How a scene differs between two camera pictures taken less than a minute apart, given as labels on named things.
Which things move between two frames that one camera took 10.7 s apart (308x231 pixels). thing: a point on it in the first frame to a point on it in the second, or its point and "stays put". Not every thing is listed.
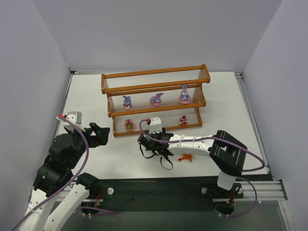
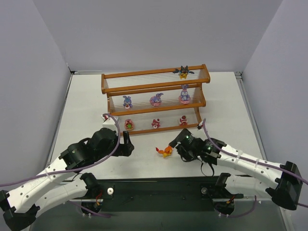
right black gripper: [149, 144] to [181, 149]
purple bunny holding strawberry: [127, 102] stays put
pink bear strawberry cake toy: [183, 120] stays put
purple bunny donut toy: [156, 101] stays put
